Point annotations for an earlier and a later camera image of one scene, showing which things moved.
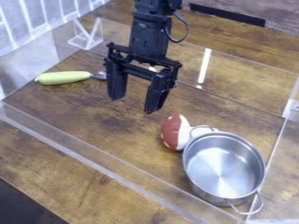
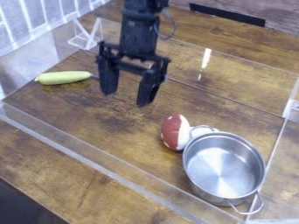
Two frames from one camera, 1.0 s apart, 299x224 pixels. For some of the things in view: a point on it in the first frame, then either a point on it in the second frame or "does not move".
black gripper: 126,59 → 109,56
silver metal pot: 223,168 does not move
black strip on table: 219,12 does not move
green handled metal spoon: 61,77 does not move
